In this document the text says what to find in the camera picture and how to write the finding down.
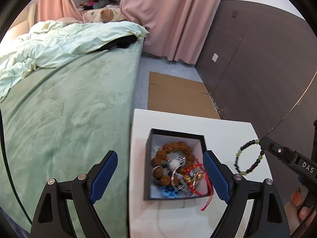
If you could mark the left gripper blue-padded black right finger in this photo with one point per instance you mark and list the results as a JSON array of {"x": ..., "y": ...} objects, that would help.
[{"x": 267, "y": 218}]

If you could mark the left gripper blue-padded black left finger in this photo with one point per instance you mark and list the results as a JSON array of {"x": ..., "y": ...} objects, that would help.
[{"x": 52, "y": 217}]

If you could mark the black square jewelry box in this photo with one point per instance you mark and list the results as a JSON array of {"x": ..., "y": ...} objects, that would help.
[{"x": 173, "y": 166}]

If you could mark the person's right hand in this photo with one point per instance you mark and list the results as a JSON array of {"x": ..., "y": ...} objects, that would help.
[{"x": 296, "y": 213}]

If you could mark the white side table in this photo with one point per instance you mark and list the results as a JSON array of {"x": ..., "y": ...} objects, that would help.
[{"x": 179, "y": 218}]

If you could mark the green velvet bed cover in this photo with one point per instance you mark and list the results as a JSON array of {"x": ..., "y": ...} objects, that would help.
[{"x": 59, "y": 122}]

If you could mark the flattened brown cardboard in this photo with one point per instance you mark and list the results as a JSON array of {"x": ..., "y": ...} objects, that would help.
[{"x": 172, "y": 94}]

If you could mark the pale green duvet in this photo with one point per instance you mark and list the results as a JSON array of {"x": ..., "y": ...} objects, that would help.
[{"x": 52, "y": 44}]

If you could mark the pink curtain right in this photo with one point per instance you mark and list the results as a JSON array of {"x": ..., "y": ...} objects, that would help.
[{"x": 177, "y": 29}]

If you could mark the pink curtain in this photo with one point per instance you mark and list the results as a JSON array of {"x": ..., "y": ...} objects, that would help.
[
  {"x": 177, "y": 29},
  {"x": 57, "y": 9}
]

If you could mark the bear print pillow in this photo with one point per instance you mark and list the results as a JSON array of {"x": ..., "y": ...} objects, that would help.
[{"x": 104, "y": 15}]

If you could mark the pink curtain left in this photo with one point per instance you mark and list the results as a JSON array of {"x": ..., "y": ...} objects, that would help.
[{"x": 57, "y": 9}]

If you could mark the white wall socket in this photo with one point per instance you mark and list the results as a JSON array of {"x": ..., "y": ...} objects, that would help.
[{"x": 215, "y": 57}]

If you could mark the dark wall switch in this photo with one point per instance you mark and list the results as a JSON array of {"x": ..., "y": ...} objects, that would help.
[{"x": 234, "y": 13}]

